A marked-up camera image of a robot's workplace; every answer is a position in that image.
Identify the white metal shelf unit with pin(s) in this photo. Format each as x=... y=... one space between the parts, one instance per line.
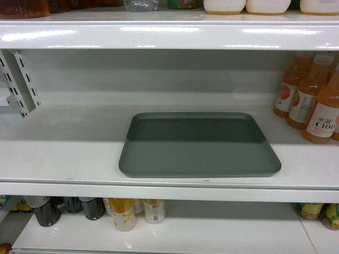
x=76 y=80

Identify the dark drink bottle lower shelf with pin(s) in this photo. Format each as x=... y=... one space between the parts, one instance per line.
x=46 y=212

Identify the orange juice bottle back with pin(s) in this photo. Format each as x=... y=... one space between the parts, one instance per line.
x=291 y=79

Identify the orange juice bottle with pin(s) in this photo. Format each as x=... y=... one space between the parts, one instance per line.
x=323 y=119
x=309 y=88
x=291 y=79

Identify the white labelled drink bottle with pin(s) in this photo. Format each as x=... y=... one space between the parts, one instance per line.
x=154 y=210

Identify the grey rectangular serving tray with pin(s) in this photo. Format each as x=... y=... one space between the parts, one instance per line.
x=196 y=145

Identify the orange juice bottle middle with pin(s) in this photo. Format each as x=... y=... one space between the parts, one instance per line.
x=309 y=88

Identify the white bottle shelf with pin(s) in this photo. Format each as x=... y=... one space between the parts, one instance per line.
x=224 y=7
x=267 y=7

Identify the orange juice bottle front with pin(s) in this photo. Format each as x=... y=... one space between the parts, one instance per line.
x=323 y=119

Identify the yellow white drink bottle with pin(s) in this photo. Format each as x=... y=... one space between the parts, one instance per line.
x=123 y=213

